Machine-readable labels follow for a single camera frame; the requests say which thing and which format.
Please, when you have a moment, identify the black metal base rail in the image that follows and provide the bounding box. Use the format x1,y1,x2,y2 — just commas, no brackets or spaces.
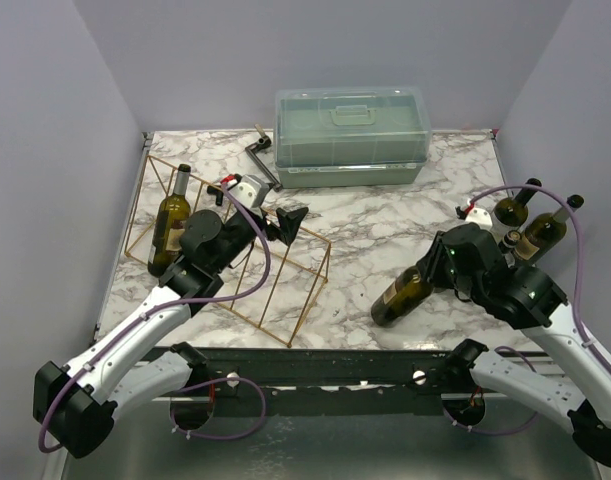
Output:
170,342,475,416

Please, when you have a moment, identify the purple cable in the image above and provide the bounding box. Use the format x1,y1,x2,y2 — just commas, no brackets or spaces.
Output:
38,182,272,454
467,184,611,391

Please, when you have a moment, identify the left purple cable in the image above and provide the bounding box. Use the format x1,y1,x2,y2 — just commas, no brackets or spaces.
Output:
38,182,272,454

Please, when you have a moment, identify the green wine bottle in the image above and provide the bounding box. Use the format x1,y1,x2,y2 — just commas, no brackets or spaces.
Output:
490,188,536,242
370,265,434,327
498,230,521,264
147,164,191,277
513,194,585,265

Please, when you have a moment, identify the green plastic storage box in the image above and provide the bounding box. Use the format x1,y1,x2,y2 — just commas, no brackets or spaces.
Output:
273,86,432,189

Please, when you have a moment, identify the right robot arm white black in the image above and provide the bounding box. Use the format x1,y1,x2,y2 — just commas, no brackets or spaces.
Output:
417,223,611,468

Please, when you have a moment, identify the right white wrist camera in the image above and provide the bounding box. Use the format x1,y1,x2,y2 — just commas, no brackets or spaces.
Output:
455,200,493,231

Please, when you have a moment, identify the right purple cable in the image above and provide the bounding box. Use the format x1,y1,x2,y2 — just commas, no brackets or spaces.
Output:
467,184,611,391

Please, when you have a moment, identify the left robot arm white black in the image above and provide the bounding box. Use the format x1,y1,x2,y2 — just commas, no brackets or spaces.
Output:
32,207,309,459

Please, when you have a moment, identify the gold wire wine rack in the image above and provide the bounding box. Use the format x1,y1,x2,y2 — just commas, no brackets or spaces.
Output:
124,156,332,347

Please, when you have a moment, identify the grey metal crank handle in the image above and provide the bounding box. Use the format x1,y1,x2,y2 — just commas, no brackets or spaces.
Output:
245,124,283,192

